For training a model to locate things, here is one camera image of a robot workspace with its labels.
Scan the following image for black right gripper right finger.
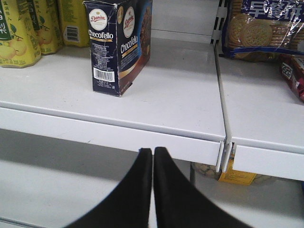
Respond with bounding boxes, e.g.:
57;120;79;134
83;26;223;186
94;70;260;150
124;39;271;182
153;147;240;228

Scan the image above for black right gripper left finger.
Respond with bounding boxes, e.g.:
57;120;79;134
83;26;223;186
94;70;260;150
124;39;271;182
67;148;152;228

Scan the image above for dark blue Chocofello cookie box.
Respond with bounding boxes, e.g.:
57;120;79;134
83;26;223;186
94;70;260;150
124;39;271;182
83;0;152;97

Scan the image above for clear cookie tub yellow label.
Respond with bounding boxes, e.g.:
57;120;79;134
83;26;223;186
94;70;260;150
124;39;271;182
192;162;256;185

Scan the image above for white store shelf board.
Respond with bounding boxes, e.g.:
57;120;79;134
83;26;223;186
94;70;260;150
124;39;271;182
0;38;304;181

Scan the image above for red snack bag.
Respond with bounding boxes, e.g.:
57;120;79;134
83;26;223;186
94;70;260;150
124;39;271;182
279;55;304;102

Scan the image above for breakfast biscuit bag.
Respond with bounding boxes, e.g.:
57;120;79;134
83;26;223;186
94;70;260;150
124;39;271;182
221;0;304;62

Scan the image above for yellow pear drink bottle rear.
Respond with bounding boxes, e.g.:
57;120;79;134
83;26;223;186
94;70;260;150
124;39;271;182
58;0;90;48

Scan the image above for yellow pear drink bottle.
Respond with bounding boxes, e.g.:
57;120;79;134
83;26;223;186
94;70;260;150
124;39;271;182
58;0;90;48
0;0;41;68
33;0;63;55

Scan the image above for yellow pear drink bottle left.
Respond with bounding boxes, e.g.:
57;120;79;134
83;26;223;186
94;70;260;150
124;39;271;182
0;0;41;68

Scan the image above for yellow pear drink bottle middle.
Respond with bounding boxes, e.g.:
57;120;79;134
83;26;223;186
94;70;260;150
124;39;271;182
33;0;63;55

